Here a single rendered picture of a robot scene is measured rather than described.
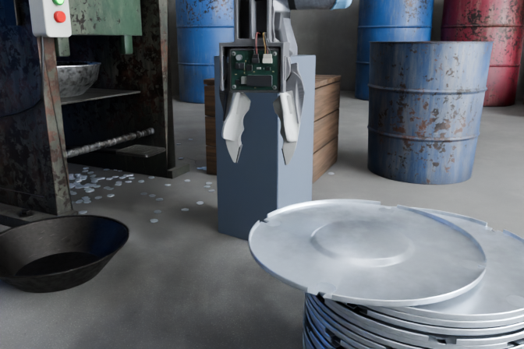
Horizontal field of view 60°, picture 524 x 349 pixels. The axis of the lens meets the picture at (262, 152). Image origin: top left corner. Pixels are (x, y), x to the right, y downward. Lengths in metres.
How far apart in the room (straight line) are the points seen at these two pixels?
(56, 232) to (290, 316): 0.61
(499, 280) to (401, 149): 1.10
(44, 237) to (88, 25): 0.62
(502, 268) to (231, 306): 0.49
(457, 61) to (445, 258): 1.08
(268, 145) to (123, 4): 0.75
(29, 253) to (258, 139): 0.58
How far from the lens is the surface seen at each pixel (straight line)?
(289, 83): 0.55
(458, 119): 1.65
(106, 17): 1.51
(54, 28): 1.23
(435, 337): 0.51
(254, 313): 0.88
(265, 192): 1.08
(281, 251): 0.57
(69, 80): 1.52
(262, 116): 1.04
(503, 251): 0.66
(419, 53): 1.59
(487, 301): 0.54
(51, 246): 1.20
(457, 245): 0.64
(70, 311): 0.96
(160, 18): 1.61
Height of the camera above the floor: 0.49
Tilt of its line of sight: 14 degrees down
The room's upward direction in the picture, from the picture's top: straight up
